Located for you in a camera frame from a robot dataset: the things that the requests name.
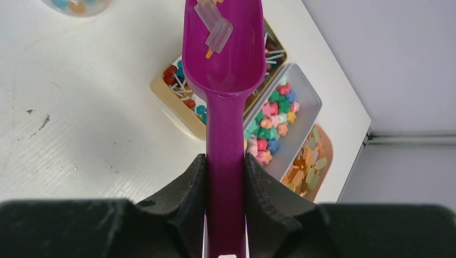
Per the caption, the gold tin of lollipops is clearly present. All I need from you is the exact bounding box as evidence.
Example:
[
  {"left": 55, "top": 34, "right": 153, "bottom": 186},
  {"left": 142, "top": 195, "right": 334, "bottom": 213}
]
[{"left": 150, "top": 20, "right": 288, "bottom": 140}]

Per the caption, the pink tray of gummies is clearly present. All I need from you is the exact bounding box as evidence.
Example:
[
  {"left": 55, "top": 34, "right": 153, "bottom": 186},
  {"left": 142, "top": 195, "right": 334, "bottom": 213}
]
[{"left": 281, "top": 124, "right": 333, "bottom": 202}]

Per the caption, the magenta plastic scoop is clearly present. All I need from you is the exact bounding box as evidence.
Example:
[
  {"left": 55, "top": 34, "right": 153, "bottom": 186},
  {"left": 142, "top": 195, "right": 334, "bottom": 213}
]
[{"left": 182, "top": 1, "right": 266, "bottom": 257}]

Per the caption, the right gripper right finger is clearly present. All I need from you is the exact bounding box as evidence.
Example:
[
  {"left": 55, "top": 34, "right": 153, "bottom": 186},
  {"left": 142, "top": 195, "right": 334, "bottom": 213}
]
[{"left": 244, "top": 154, "right": 319, "bottom": 257}]

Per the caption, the clear popsicle gummy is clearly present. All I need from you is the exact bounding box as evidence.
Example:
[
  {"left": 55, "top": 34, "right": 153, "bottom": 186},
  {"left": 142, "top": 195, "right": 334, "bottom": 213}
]
[
  {"left": 194, "top": 0, "right": 222, "bottom": 32},
  {"left": 205, "top": 18, "right": 233, "bottom": 59}
]

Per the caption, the clear plastic jar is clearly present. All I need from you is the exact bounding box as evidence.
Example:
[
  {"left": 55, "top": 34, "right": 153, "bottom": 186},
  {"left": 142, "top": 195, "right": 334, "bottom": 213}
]
[{"left": 41, "top": 0, "right": 112, "bottom": 18}]

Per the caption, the white tin of candies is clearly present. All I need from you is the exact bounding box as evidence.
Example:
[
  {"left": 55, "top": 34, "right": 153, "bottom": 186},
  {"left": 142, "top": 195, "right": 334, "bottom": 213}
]
[{"left": 244, "top": 63, "right": 322, "bottom": 180}]

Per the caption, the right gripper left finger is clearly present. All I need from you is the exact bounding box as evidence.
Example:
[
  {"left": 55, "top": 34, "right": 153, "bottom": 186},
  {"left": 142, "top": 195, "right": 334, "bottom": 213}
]
[{"left": 136, "top": 154, "right": 206, "bottom": 257}]

